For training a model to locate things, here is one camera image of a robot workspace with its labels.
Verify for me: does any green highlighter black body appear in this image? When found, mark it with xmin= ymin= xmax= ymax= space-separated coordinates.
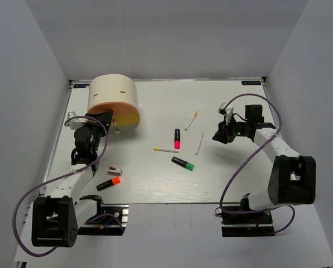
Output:
xmin=172 ymin=157 xmax=194 ymax=171

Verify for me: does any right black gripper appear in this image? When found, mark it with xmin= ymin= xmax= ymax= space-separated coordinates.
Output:
xmin=213 ymin=115 xmax=250 ymax=144

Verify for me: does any white pen yellow cap lower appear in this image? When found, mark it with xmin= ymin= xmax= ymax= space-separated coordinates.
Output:
xmin=153 ymin=147 xmax=179 ymax=154

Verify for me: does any pink highlighter black body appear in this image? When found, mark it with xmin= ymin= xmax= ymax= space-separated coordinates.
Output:
xmin=174 ymin=128 xmax=180 ymax=149

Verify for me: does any white pen pale cap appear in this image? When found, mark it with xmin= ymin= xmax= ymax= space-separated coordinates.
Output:
xmin=195 ymin=132 xmax=204 ymax=155

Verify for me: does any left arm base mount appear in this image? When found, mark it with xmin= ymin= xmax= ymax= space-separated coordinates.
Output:
xmin=78 ymin=204 xmax=129 ymax=236

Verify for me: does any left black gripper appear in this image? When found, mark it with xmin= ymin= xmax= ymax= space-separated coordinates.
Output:
xmin=83 ymin=110 xmax=113 ymax=155

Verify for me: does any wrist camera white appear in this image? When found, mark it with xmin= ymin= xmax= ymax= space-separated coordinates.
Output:
xmin=218 ymin=102 xmax=234 ymax=117
xmin=65 ymin=112 xmax=85 ymax=128

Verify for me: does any white pen yellow cap upper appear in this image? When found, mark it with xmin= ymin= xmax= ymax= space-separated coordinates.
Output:
xmin=184 ymin=111 xmax=198 ymax=131

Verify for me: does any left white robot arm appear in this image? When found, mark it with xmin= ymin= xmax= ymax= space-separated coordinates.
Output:
xmin=31 ymin=110 xmax=113 ymax=247

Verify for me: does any pink white mini stapler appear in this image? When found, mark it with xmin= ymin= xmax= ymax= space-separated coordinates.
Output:
xmin=107 ymin=166 xmax=122 ymax=176

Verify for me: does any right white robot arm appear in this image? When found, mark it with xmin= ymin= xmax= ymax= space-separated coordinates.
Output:
xmin=213 ymin=103 xmax=316 ymax=223

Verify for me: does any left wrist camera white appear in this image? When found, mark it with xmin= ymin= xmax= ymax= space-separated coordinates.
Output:
xmin=65 ymin=112 xmax=85 ymax=128

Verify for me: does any orange highlighter black body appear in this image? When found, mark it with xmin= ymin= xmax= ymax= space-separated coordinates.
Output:
xmin=96 ymin=176 xmax=121 ymax=192

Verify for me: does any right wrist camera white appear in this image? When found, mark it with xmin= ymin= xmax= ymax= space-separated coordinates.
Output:
xmin=218 ymin=102 xmax=234 ymax=117

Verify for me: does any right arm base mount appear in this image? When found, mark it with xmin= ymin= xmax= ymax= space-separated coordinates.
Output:
xmin=215 ymin=207 xmax=275 ymax=238

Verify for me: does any cream cylindrical drawer organizer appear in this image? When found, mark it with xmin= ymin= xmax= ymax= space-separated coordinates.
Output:
xmin=87 ymin=73 xmax=141 ymax=137

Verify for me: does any white pen yellow cap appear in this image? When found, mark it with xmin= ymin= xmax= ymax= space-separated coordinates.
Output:
xmin=153 ymin=147 xmax=179 ymax=154
xmin=184 ymin=111 xmax=198 ymax=131

